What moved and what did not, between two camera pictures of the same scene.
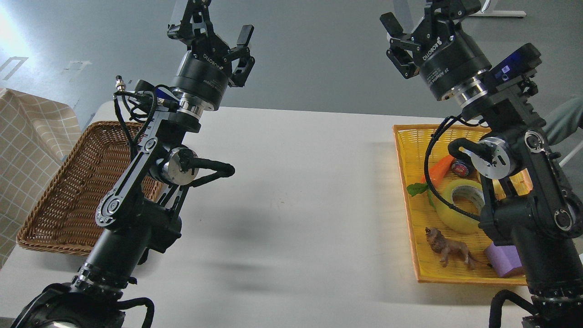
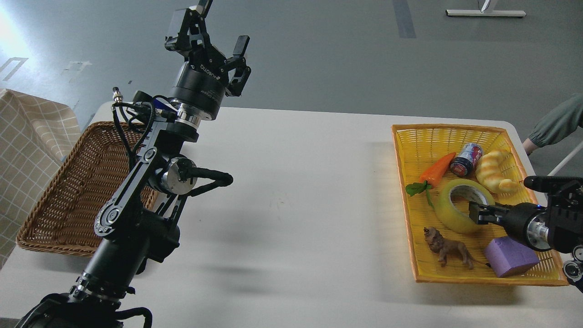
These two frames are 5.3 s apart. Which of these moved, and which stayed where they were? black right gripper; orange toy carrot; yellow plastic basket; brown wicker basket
Moved: black right gripper
Stayed: yellow plastic basket; brown wicker basket; orange toy carrot
